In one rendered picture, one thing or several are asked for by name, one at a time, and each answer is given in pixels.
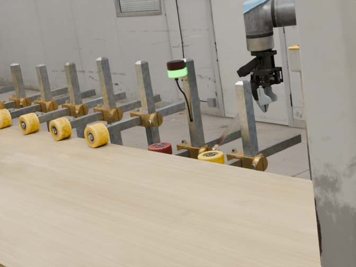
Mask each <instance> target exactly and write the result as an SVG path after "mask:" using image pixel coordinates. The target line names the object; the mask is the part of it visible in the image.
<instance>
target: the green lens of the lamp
mask: <svg viewBox="0 0 356 267"><path fill-rule="evenodd" d="M185 75H186V69H185V68H184V69H181V70H175V71H168V77H171V78H172V77H181V76H185Z"/></svg>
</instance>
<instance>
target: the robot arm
mask: <svg viewBox="0 0 356 267"><path fill-rule="evenodd" d="M243 16H244V24H245V33H246V44H247V50H248V51H250V52H251V56H256V57H255V58H254V59H252V60H251V61H250V62H249V63H247V64H246V65H244V66H242V67H241V68H239V70H238V71H237V73H238V75H239V77H245V76H247V75H249V74H250V73H251V74H250V76H251V80H250V82H251V89H252V95H253V97H254V99H255V101H256V103H257V104H258V106H259V107H260V109H261V110H262V111H263V112H264V113H266V112H267V110H268V107H269V104H270V103H271V102H275V101H277V100H278V96H277V95H276V94H274V93H273V92H272V86H271V85H273V84H280V83H281V82H283V74H282V67H275V62H274V55H276V54H277V50H272V48H274V38H273V28H278V27H284V26H293V25H297V22H296V12H295V1H294V0H248V1H245V2H244V3H243ZM280 71H281V77H282V79H280ZM259 86H262V87H260V88H259Z"/></svg>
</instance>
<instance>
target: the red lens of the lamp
mask: <svg viewBox="0 0 356 267"><path fill-rule="evenodd" d="M166 64H167V70H177V69H182V68H185V62H184V60H183V61H182V62H179V63H172V64H169V63H166Z"/></svg>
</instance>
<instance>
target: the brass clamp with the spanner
mask: <svg viewBox="0 0 356 267"><path fill-rule="evenodd" d="M186 142H187V144H178V145H176V146H177V151H178V150H181V149H188V150H189V155H190V158H193V159H198V155H199V154H201V153H204V152H208V151H213V150H212V148H211V147H209V145H204V146H201V147H199V148H197V147H191V142H189V141H186Z"/></svg>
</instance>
